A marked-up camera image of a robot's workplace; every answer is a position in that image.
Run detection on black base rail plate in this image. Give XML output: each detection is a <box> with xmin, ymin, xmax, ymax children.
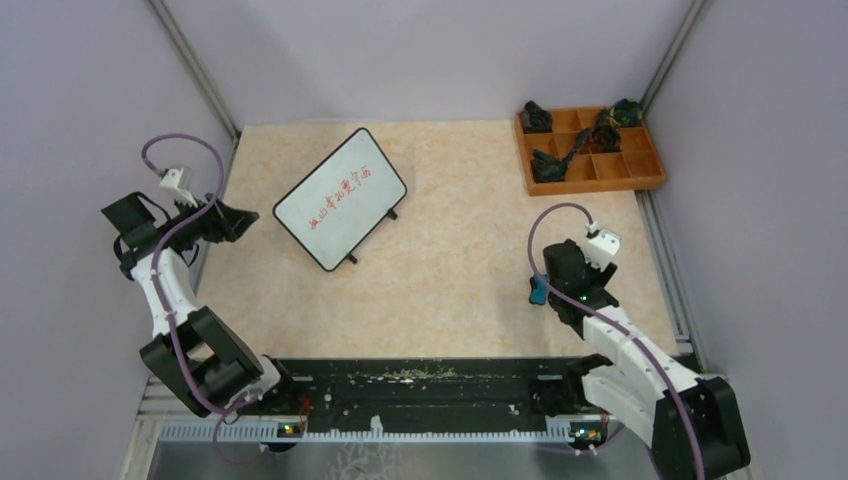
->
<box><xmin>239</xmin><ymin>354</ymin><xmax>603</xmax><ymax>434</ymax></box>

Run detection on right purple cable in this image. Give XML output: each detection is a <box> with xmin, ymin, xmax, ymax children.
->
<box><xmin>526</xmin><ymin>202</ymin><xmax>707</xmax><ymax>480</ymax></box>

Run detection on aluminium frame post right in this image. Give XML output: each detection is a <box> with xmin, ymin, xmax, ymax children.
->
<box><xmin>640</xmin><ymin>0</ymin><xmax>714</xmax><ymax>115</ymax></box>

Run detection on dark cloth strip lower left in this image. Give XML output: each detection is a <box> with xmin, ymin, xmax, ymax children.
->
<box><xmin>531</xmin><ymin>128</ymin><xmax>592</xmax><ymax>183</ymax></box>

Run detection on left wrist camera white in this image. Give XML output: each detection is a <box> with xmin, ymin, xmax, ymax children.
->
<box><xmin>159</xmin><ymin>166</ymin><xmax>198</xmax><ymax>208</ymax></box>

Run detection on white whiteboard black frame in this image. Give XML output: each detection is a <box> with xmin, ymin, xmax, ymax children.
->
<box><xmin>272</xmin><ymin>127</ymin><xmax>408</xmax><ymax>272</ymax></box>

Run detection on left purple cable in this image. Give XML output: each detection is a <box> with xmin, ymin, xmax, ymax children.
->
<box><xmin>140</xmin><ymin>133</ymin><xmax>266</xmax><ymax>465</ymax></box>

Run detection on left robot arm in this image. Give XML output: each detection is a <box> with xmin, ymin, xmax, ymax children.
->
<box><xmin>102</xmin><ymin>192</ymin><xmax>300</xmax><ymax>417</ymax></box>

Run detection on blue black whiteboard eraser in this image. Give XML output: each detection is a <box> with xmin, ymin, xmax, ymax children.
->
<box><xmin>528</xmin><ymin>275</ymin><xmax>548</xmax><ymax>306</ymax></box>

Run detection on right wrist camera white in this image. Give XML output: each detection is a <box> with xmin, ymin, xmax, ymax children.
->
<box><xmin>582</xmin><ymin>222</ymin><xmax>622</xmax><ymax>272</ymax></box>

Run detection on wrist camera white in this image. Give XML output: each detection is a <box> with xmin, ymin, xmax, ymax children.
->
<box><xmin>159</xmin><ymin>166</ymin><xmax>198</xmax><ymax>208</ymax></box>
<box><xmin>582</xmin><ymin>222</ymin><xmax>622</xmax><ymax>272</ymax></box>

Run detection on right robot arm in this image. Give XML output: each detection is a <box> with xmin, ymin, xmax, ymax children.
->
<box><xmin>541</xmin><ymin>239</ymin><xmax>751</xmax><ymax>479</ymax></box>

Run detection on dark rolled cloth centre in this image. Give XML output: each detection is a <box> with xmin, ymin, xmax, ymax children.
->
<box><xmin>590</xmin><ymin>124</ymin><xmax>621</xmax><ymax>153</ymax></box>

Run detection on aluminium frame post left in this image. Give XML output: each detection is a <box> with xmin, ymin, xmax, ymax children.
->
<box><xmin>145</xmin><ymin>0</ymin><xmax>241</xmax><ymax>142</ymax></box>

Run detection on purple cable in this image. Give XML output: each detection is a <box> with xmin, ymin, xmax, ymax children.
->
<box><xmin>526</xmin><ymin>202</ymin><xmax>707</xmax><ymax>480</ymax></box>
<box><xmin>140</xmin><ymin>133</ymin><xmax>266</xmax><ymax>465</ymax></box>

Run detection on aluminium frame post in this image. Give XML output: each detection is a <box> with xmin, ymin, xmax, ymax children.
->
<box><xmin>145</xmin><ymin>0</ymin><xmax>241</xmax><ymax>142</ymax></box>
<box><xmin>640</xmin><ymin>0</ymin><xmax>714</xmax><ymax>115</ymax></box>

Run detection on white cable duct strip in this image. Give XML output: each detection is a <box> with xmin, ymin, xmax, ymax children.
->
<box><xmin>159</xmin><ymin>416</ymin><xmax>604</xmax><ymax>446</ymax></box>

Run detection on dark cloth top right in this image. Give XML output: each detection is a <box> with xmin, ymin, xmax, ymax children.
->
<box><xmin>608</xmin><ymin>98</ymin><xmax>643</xmax><ymax>128</ymax></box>

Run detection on orange compartment tray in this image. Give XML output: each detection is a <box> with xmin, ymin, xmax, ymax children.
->
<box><xmin>513</xmin><ymin>107</ymin><xmax>667</xmax><ymax>197</ymax></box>

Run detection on dark crumpled cloth top left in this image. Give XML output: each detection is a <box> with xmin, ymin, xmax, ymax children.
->
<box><xmin>519</xmin><ymin>101</ymin><xmax>553</xmax><ymax>134</ymax></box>

